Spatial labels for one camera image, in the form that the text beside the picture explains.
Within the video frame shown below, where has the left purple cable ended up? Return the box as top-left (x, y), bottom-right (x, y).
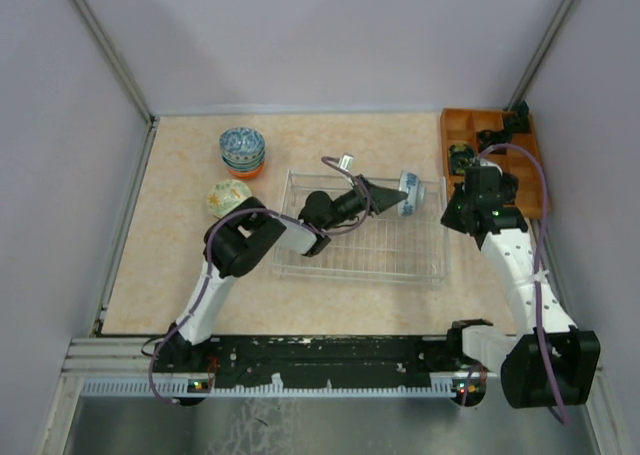
top-left (148, 155), bottom-right (372, 406)

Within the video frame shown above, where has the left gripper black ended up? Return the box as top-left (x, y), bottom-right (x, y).
top-left (323, 175), bottom-right (408, 232)

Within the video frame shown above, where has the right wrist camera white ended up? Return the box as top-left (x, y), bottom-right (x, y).
top-left (478, 159), bottom-right (503, 174)

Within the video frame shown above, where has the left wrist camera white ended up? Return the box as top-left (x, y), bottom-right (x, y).
top-left (337, 153), bottom-right (354, 173)

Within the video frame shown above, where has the top blue stacked bowl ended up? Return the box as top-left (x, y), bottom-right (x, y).
top-left (219, 127), bottom-right (266, 162)

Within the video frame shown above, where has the white wire dish rack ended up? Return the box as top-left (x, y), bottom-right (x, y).
top-left (272, 179), bottom-right (451, 285)

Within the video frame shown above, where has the yellow floral bowl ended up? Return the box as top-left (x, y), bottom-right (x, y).
top-left (206, 179), bottom-right (252, 218)

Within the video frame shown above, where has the blue white patterned bowl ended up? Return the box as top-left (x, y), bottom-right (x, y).
top-left (397, 171), bottom-right (426, 217)

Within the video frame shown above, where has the black yellow object in tray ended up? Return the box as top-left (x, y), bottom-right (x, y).
top-left (448, 143), bottom-right (476, 176)

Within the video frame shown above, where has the black object tray centre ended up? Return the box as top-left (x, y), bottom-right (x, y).
top-left (476, 129), bottom-right (513, 152)

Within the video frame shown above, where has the white cable duct strip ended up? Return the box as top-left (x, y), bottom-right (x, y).
top-left (82, 378), bottom-right (481, 397)

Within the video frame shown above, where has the black object tray corner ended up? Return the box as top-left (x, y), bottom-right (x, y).
top-left (502, 101), bottom-right (531, 135)

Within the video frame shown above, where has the black round object in tray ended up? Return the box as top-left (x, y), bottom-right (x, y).
top-left (500, 172), bottom-right (519, 205)

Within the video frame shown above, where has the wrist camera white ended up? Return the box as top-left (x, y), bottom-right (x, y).
top-left (337, 153), bottom-right (354, 173)
top-left (478, 159), bottom-right (503, 174)

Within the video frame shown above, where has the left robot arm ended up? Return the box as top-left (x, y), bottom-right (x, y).
top-left (154, 175), bottom-right (408, 372)

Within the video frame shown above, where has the wooden compartment tray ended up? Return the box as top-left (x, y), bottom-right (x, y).
top-left (439, 107), bottom-right (553, 220)

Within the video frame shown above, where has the orange bottom stacked bowl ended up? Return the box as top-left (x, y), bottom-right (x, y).
top-left (226, 164), bottom-right (264, 180)

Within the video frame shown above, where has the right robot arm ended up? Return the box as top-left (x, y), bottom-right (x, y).
top-left (441, 164), bottom-right (601, 409)

